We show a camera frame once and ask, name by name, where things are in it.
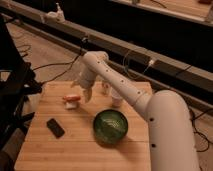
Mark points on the long metal rail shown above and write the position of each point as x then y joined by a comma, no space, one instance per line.
167,51

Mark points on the white object on rail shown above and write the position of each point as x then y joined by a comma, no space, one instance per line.
57,16

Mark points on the small white bottle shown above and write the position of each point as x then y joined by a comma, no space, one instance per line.
105,88

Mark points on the translucent plastic cup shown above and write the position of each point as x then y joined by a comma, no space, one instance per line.
117,100

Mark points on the black equipment at left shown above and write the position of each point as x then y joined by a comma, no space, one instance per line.
20,82

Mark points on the green ceramic bowl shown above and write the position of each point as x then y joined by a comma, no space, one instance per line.
110,126

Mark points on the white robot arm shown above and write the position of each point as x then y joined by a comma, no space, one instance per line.
171,137

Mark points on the small white block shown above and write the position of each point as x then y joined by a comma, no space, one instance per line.
71,105

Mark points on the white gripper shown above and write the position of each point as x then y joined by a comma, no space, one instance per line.
86,80

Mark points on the black smartphone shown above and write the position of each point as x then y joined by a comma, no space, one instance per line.
55,128

